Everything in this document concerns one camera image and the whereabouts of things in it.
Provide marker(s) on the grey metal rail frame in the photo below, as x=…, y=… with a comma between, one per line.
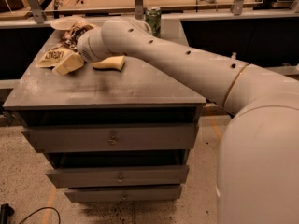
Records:
x=41, y=13

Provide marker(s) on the middle grey drawer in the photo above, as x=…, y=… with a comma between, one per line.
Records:
x=118, y=176

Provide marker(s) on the bottom grey drawer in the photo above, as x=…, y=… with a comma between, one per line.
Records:
x=124, y=194

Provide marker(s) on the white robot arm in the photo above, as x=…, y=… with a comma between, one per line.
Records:
x=258, y=162

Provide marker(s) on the green soda can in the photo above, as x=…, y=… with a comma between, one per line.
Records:
x=153, y=19

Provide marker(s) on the grey drawer cabinet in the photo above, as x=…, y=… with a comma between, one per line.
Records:
x=137, y=95

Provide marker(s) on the white paper plate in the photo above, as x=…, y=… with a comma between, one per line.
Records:
x=65, y=23

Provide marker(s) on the clear sanitizer bottle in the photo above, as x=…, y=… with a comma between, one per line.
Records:
x=234, y=55

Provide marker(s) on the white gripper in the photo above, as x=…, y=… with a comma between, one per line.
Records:
x=84, y=49

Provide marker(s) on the top grey drawer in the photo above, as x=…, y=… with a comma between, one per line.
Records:
x=97, y=138

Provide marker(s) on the grey drawer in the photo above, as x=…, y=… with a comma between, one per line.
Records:
x=124, y=194
x=118, y=176
x=97, y=138

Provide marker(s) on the brown chip bag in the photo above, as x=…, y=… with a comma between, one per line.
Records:
x=66, y=46

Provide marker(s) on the yellow sponge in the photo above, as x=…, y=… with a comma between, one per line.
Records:
x=115, y=62

